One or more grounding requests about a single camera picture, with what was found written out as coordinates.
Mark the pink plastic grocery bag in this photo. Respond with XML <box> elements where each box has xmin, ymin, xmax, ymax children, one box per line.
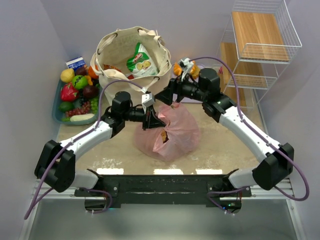
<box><xmin>133</xmin><ymin>102</ymin><xmax>201</xmax><ymax>161</ymax></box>

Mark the green white chips bag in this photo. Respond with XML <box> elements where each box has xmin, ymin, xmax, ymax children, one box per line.
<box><xmin>126</xmin><ymin>42</ymin><xmax>158</xmax><ymax>78</ymax></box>

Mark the large red cookie bag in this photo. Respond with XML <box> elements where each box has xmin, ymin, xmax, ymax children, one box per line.
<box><xmin>103</xmin><ymin>64</ymin><xmax>122</xmax><ymax>76</ymax></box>

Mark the cream canvas tote bag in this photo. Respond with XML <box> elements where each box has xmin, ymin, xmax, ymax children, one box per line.
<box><xmin>90</xmin><ymin>26</ymin><xmax>172</xmax><ymax>104</ymax></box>

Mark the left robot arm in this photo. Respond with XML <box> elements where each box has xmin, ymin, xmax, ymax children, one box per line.
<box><xmin>34</xmin><ymin>91</ymin><xmax>166</xmax><ymax>193</ymax></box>

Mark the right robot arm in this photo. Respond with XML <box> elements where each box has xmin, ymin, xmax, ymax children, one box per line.
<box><xmin>155</xmin><ymin>68</ymin><xmax>294</xmax><ymax>190</ymax></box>

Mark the lavender food tray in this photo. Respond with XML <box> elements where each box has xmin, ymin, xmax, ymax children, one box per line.
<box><xmin>171</xmin><ymin>63</ymin><xmax>206</xmax><ymax>104</ymax></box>

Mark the orange bundt cake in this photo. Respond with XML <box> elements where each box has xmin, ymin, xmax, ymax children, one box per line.
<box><xmin>173</xmin><ymin>61</ymin><xmax>201</xmax><ymax>79</ymax></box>

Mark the green grape bunch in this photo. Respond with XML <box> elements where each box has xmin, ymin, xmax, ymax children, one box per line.
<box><xmin>90</xmin><ymin>96</ymin><xmax>99</xmax><ymax>114</ymax></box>

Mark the red grape bunch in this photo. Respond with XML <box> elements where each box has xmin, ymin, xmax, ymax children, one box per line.
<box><xmin>65</xmin><ymin>101</ymin><xmax>91</xmax><ymax>118</ymax></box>

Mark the pale white cucumber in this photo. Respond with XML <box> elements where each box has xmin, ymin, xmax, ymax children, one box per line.
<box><xmin>70</xmin><ymin>113</ymin><xmax>95</xmax><ymax>122</ymax></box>

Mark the orange fruit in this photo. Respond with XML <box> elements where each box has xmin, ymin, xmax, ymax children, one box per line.
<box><xmin>87</xmin><ymin>66</ymin><xmax>99</xmax><ymax>80</ymax></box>

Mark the green fruit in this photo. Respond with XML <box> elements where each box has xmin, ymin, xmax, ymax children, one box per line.
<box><xmin>72</xmin><ymin>75</ymin><xmax>88</xmax><ymax>90</ymax></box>

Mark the dark plum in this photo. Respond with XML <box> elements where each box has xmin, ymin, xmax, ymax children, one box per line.
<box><xmin>74</xmin><ymin>66</ymin><xmax>87</xmax><ymax>76</ymax></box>

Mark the pink dragon fruit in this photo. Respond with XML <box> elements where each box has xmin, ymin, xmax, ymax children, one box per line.
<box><xmin>60</xmin><ymin>82</ymin><xmax>79</xmax><ymax>102</ymax></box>

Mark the green lime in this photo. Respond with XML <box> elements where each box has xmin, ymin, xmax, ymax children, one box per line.
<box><xmin>58</xmin><ymin>101</ymin><xmax>75</xmax><ymax>113</ymax></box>

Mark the yellow lemon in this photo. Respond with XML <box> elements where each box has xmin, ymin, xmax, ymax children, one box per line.
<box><xmin>60</xmin><ymin>68</ymin><xmax>75</xmax><ymax>84</ymax></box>

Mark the blue white carton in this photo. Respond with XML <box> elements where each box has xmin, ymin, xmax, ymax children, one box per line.
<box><xmin>66</xmin><ymin>56</ymin><xmax>86</xmax><ymax>70</ymax></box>

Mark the teal fruit bin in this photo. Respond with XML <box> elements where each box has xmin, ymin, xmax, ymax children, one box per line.
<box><xmin>52</xmin><ymin>80</ymin><xmax>102</xmax><ymax>126</ymax></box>

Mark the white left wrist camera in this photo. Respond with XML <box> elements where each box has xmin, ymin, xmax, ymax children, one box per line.
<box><xmin>141</xmin><ymin>87</ymin><xmax>155</xmax><ymax>111</ymax></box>

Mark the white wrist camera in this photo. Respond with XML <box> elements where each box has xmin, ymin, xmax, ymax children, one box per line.
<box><xmin>178</xmin><ymin>57</ymin><xmax>194</xmax><ymax>81</ymax></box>
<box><xmin>141</xmin><ymin>87</ymin><xmax>155</xmax><ymax>111</ymax></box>

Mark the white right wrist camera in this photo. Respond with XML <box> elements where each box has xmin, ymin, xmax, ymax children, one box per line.
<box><xmin>178</xmin><ymin>57</ymin><xmax>194</xmax><ymax>81</ymax></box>

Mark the white wire shelf rack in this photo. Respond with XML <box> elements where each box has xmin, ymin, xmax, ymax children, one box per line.
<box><xmin>217</xmin><ymin>0</ymin><xmax>302</xmax><ymax>114</ymax></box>

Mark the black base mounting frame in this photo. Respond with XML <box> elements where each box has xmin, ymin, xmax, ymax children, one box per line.
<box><xmin>74</xmin><ymin>174</ymin><xmax>252</xmax><ymax>214</ymax></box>

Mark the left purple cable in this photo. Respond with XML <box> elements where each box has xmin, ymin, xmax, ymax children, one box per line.
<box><xmin>23</xmin><ymin>79</ymin><xmax>148</xmax><ymax>221</ymax></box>

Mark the aluminium table frame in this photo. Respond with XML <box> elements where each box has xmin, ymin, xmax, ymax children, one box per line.
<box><xmin>19</xmin><ymin>154</ymin><xmax>308</xmax><ymax>240</ymax></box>

